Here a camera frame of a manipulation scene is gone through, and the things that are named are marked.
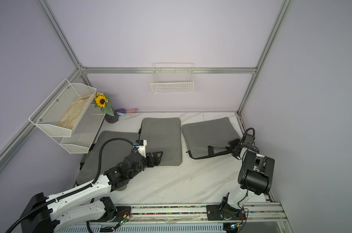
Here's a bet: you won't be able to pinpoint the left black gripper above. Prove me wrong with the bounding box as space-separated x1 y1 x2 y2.
129 150 162 180

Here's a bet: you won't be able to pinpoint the grey laptop bag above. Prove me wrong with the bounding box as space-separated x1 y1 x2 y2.
76 131 139 185
139 117 182 166
181 117 241 160

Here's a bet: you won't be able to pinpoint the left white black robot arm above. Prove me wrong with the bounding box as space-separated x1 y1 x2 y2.
7 140 163 233

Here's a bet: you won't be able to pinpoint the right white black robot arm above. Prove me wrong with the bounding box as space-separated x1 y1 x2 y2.
220 128 275 219

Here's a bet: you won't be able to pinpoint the pastel toy mushrooms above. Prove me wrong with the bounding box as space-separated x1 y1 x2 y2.
115 108 137 116

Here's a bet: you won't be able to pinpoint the lower white mesh shelf basket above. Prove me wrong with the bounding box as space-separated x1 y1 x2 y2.
59 104 105 154

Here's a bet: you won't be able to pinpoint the white mesh shelf basket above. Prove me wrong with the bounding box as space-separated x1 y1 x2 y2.
59 104 105 154
29 79 96 137

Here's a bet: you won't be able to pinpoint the artificial sunflower bouquet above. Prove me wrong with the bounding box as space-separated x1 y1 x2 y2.
94 92 115 116

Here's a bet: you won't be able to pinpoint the beige cloth in basket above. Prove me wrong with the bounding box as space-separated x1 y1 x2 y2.
57 94 93 130

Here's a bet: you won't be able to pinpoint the upper white mesh shelf basket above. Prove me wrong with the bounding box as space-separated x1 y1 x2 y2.
29 79 96 137

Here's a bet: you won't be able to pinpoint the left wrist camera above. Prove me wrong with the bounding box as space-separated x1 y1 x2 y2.
135 139 147 157

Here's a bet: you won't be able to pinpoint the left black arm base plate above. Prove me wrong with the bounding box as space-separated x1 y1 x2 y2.
100 206 131 222

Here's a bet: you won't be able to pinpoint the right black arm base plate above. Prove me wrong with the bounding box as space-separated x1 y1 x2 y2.
206 205 246 221

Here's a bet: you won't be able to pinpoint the aluminium frame rails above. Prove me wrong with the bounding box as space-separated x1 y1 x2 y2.
0 0 294 233

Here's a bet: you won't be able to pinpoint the white wire wall basket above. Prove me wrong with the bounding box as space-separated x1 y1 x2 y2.
151 63 194 94

